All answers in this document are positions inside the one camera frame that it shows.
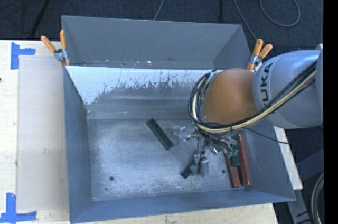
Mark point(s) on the grey metal bin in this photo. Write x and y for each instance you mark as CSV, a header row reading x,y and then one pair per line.
x,y
137,159

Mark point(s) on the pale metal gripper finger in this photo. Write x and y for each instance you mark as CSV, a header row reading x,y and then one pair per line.
x,y
203,166
180,133

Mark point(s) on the dark green flat block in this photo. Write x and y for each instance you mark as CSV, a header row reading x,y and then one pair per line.
x,y
159,134
187,171

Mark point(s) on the red-brown flat block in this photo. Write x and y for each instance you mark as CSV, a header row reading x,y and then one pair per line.
x,y
233,175
245,164

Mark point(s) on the pale flat board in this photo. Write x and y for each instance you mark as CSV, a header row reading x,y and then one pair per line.
x,y
39,133

